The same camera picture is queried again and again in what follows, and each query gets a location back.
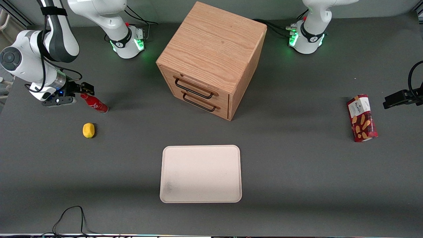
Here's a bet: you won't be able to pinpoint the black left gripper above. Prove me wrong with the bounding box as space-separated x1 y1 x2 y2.
383 89 423 110

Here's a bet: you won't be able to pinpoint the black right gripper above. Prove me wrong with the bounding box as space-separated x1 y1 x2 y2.
64 79 95 99

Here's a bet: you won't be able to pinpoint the red coke bottle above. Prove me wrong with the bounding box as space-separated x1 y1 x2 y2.
80 93 109 114

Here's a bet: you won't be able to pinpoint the beige plastic tray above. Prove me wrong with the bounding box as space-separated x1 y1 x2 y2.
160 145 242 203

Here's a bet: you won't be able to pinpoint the red cookie box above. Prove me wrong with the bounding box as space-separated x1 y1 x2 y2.
346 94 378 142

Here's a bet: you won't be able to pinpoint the wooden drawer cabinet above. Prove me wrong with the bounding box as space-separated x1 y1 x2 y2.
156 1 267 121

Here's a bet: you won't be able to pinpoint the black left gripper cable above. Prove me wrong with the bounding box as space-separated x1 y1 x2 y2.
408 61 423 97

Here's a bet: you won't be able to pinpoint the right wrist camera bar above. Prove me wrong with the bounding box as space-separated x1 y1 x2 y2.
42 96 75 107

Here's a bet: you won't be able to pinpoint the black right arm base cables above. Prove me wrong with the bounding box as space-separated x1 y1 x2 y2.
125 5 158 42

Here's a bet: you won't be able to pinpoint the black arm base cables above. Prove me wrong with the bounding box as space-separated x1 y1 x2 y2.
125 5 158 42
253 9 309 37

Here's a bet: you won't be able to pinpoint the black metal frame rail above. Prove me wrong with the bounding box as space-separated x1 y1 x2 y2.
0 0 34 27

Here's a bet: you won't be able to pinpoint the black wire drawer handle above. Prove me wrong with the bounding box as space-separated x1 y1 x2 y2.
182 91 221 112
174 77 214 99

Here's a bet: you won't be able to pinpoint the black cable loop on table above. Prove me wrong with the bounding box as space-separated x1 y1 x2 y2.
52 206 96 236

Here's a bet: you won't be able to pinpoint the black left arm base cables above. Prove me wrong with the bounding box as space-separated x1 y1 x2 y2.
253 9 309 37

